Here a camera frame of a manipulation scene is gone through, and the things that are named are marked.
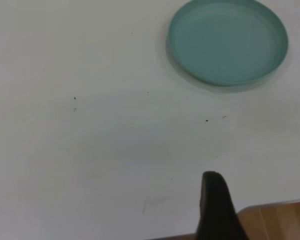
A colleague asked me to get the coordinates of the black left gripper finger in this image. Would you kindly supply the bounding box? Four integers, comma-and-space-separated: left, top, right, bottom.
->
194, 170, 250, 240

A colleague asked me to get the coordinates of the green round plate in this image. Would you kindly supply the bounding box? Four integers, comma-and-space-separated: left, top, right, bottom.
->
166, 0, 289, 87

